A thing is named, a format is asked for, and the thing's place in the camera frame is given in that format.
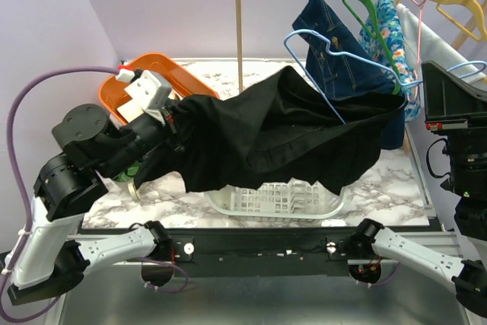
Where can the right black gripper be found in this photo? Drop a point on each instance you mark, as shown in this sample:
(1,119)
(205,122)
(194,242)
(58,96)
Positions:
(446,97)

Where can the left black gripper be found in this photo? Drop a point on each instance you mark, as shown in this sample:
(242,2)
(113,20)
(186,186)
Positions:
(173,128)

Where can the black skirt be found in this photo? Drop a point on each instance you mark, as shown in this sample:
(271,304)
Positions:
(276,130)

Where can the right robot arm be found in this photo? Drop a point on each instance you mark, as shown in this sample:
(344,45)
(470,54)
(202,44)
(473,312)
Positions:
(466,178)

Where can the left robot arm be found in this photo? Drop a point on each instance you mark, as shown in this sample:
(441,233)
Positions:
(67,186)

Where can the yellow plastic hanger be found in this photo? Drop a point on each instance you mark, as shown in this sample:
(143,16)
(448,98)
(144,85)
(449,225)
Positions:
(476,10)

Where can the white square plate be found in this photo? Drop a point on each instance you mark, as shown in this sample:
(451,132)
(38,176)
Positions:
(127,109)

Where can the light grey cloth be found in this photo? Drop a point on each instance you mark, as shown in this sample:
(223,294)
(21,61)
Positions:
(422,44)

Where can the green floral mug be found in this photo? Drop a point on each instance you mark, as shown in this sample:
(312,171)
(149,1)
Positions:
(125,180)

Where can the orange plastic bin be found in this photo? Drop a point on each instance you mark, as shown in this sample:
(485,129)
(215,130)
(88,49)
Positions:
(163,65)

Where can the blue floral garment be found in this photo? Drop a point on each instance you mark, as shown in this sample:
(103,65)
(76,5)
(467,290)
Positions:
(390,29)

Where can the blue denim shorts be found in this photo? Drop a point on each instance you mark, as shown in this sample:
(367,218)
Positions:
(340,77)

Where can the white plastic laundry basket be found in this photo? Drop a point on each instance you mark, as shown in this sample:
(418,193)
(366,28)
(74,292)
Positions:
(278,202)

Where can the black mounting base bar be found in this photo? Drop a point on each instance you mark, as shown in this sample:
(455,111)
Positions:
(252,252)

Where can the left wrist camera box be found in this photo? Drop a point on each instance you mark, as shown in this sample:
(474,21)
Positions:
(149,90)

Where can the pink wire hanger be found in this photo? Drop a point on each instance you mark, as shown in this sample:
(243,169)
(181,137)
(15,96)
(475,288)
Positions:
(418,16)

